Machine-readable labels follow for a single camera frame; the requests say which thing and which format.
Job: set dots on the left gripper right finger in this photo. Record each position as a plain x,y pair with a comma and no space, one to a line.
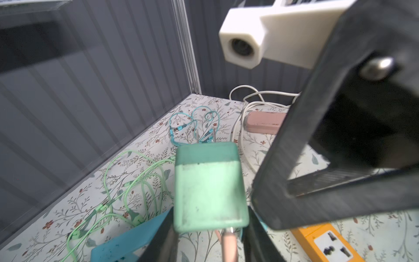
258,246

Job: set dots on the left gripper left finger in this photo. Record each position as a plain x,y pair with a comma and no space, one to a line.
164,245

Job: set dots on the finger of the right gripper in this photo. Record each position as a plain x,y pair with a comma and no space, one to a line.
349,146

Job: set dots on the light green charger plug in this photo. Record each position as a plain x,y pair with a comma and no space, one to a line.
209,188

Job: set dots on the blue power strip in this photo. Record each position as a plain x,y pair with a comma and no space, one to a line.
126,247

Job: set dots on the orange power strip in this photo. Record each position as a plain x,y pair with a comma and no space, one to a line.
323,243

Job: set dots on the pink power strip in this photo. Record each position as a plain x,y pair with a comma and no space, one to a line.
264,122

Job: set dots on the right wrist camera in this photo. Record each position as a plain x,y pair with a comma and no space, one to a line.
291,34

